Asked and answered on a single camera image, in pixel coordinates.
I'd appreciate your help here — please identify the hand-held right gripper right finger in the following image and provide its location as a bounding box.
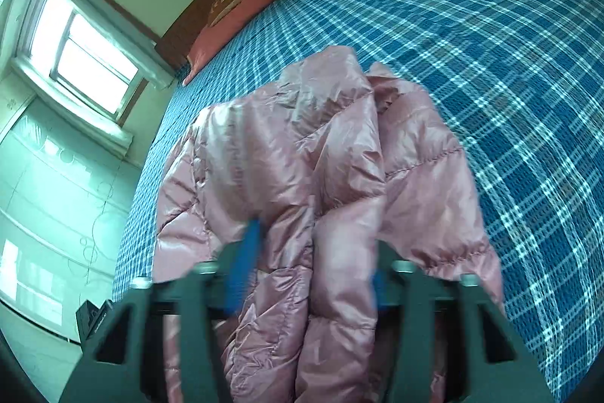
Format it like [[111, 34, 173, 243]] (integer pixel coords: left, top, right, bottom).
[[373, 242, 555, 403]]

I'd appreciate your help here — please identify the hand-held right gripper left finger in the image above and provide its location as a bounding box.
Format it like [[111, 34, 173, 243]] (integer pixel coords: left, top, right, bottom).
[[59, 216, 262, 403]]

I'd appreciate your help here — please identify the pink down jacket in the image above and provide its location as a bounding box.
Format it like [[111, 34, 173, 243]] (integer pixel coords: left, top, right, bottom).
[[153, 45, 505, 403]]

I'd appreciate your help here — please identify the wardrobe with patterned glass doors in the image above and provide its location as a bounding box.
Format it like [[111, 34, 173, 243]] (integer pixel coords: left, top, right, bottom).
[[0, 94, 142, 347]]

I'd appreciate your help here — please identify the pale green curtain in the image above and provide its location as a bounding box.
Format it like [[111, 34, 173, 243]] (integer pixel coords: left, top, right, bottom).
[[9, 56, 133, 158], [40, 0, 175, 90]]

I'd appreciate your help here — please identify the bed with blue plaid sheet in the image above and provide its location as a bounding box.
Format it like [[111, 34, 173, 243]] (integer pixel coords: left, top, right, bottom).
[[112, 0, 604, 389]]

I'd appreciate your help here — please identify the wooden headboard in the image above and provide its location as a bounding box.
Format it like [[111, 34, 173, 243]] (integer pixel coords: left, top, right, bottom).
[[155, 0, 310, 76]]

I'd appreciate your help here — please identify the brown patterned pillow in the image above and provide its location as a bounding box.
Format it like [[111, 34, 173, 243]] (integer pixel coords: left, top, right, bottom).
[[208, 0, 253, 26]]

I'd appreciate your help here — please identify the window with white frame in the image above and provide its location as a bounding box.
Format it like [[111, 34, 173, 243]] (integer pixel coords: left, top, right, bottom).
[[14, 0, 145, 125]]

